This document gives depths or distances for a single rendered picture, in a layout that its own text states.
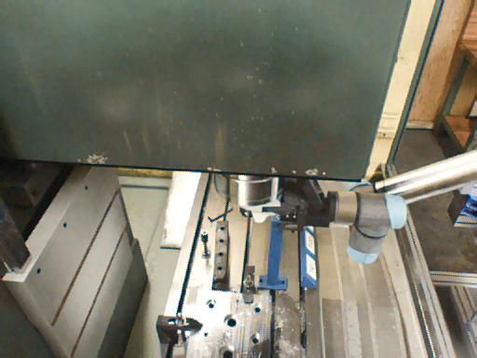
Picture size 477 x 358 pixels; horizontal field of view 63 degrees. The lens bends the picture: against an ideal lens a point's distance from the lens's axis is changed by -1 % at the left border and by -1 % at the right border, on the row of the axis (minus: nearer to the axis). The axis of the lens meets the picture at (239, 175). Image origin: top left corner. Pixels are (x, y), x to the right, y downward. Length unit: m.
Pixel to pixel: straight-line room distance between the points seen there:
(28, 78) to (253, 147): 0.36
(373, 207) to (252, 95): 0.41
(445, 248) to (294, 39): 2.56
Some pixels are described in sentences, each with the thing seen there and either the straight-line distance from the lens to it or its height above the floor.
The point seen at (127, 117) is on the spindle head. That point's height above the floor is 1.73.
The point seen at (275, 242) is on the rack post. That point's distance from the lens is 1.23.
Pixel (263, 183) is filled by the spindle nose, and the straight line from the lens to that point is 0.76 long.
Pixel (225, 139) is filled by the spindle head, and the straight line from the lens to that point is 0.64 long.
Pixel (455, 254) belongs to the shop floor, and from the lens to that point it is 3.00.
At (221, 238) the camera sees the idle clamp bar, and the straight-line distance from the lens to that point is 1.46.
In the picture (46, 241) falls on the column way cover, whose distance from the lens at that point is 0.95.
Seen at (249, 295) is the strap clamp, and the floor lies 1.01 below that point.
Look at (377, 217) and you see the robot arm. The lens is 0.90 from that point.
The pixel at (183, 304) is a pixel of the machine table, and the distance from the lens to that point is 1.42.
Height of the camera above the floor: 2.07
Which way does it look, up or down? 40 degrees down
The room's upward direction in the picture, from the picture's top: straight up
